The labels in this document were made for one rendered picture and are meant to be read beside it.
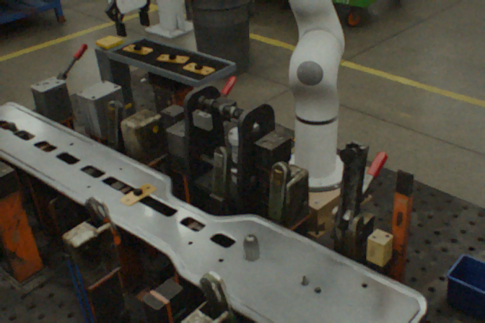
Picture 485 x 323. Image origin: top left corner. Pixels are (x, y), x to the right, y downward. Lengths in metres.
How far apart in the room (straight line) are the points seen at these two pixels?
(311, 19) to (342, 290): 0.74
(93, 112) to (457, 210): 1.06
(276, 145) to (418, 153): 2.20
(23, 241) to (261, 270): 0.71
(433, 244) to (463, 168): 1.67
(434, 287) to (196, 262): 0.65
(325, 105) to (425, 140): 2.02
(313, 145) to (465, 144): 2.00
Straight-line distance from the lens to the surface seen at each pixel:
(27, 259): 1.65
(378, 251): 1.10
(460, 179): 3.23
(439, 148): 3.47
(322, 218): 1.63
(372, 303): 1.07
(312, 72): 1.44
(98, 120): 1.61
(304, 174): 1.26
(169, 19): 5.27
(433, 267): 1.61
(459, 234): 1.72
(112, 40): 1.82
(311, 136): 1.61
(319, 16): 1.54
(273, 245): 1.17
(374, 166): 1.16
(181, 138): 1.41
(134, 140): 1.50
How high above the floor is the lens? 1.76
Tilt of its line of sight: 32 degrees down
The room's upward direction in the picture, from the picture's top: 4 degrees counter-clockwise
